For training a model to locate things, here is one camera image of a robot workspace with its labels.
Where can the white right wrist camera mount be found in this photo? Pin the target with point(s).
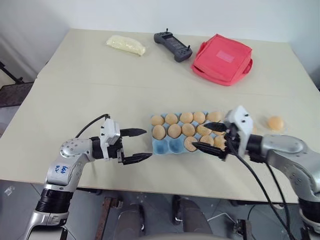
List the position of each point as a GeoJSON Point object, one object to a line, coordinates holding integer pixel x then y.
{"type": "Point", "coordinates": [241, 122]}

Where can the red fabric bag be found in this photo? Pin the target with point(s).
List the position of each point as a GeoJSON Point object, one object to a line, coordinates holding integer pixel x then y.
{"type": "Point", "coordinates": [222, 60]}

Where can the brown egg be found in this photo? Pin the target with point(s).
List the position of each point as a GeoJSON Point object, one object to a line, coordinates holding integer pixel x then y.
{"type": "Point", "coordinates": [207, 140]}
{"type": "Point", "coordinates": [189, 145]}
{"type": "Point", "coordinates": [157, 120]}
{"type": "Point", "coordinates": [159, 131]}
{"type": "Point", "coordinates": [203, 131]}
{"type": "Point", "coordinates": [199, 117]}
{"type": "Point", "coordinates": [174, 130]}
{"type": "Point", "coordinates": [171, 118]}
{"type": "Point", "coordinates": [186, 117]}
{"type": "Point", "coordinates": [275, 123]}
{"type": "Point", "coordinates": [188, 129]}
{"type": "Point", "coordinates": [219, 142]}
{"type": "Point", "coordinates": [215, 116]}

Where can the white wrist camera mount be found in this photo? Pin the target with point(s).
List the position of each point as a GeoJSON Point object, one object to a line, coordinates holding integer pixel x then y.
{"type": "Point", "coordinates": [110, 132]}
{"type": "Point", "coordinates": [241, 122]}

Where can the rusty metal bar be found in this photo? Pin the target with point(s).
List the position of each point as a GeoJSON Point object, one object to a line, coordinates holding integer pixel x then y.
{"type": "Point", "coordinates": [106, 217]}

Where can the blue egg carton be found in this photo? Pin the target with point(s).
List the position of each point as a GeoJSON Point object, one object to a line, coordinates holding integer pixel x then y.
{"type": "Point", "coordinates": [163, 147]}

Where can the black metal stand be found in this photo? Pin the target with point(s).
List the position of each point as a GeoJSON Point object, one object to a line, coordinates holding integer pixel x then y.
{"type": "Point", "coordinates": [12, 92]}

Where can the white rice bag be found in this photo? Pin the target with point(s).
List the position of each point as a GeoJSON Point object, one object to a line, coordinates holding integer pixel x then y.
{"type": "Point", "coordinates": [125, 45]}

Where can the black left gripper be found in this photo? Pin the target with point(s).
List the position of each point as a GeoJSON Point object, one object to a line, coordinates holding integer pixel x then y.
{"type": "Point", "coordinates": [119, 151]}

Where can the crumpled clear plastic scrap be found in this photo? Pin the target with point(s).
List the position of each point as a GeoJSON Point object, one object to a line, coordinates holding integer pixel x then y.
{"type": "Point", "coordinates": [8, 191]}

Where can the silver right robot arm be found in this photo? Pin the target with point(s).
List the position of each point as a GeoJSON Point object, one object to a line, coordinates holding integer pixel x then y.
{"type": "Point", "coordinates": [287, 155]}

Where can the grey handheld remote controller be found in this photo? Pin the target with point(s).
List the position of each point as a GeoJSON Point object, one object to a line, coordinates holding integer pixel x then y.
{"type": "Point", "coordinates": [172, 45]}

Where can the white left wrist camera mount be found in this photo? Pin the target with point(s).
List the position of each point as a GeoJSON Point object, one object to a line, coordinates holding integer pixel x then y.
{"type": "Point", "coordinates": [110, 132]}

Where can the clear plastic egg tray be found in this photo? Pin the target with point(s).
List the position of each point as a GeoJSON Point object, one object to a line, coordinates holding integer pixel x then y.
{"type": "Point", "coordinates": [287, 128]}

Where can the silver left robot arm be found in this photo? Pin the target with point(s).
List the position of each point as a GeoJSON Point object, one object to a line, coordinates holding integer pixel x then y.
{"type": "Point", "coordinates": [67, 160]}

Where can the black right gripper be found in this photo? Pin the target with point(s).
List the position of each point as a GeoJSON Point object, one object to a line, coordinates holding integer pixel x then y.
{"type": "Point", "coordinates": [232, 143]}

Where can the dark rounded shape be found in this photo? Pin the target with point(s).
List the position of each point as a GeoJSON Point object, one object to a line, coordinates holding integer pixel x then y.
{"type": "Point", "coordinates": [131, 222]}
{"type": "Point", "coordinates": [193, 220]}

